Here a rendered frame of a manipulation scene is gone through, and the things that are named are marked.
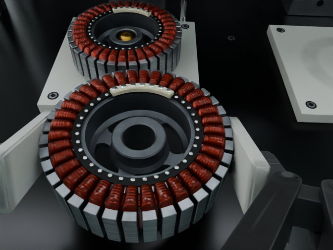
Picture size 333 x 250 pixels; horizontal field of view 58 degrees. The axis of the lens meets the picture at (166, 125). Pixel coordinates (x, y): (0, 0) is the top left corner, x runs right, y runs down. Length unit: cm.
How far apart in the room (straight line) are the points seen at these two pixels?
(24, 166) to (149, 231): 7
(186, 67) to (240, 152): 18
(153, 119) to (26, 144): 7
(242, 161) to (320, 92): 19
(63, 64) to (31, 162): 17
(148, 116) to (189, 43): 16
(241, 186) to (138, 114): 9
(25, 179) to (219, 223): 14
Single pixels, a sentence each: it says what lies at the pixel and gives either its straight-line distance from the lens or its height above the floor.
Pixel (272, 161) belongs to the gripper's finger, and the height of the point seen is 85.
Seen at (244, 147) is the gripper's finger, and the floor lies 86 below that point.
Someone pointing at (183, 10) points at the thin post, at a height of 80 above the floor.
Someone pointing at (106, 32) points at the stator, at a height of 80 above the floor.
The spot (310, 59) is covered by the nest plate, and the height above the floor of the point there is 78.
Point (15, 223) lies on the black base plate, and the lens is 25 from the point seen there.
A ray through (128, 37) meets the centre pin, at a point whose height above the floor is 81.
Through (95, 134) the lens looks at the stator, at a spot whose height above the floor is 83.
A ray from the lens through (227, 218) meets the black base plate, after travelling 24.
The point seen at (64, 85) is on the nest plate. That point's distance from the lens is 31.
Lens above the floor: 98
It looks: 50 degrees down
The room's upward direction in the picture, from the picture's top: 3 degrees clockwise
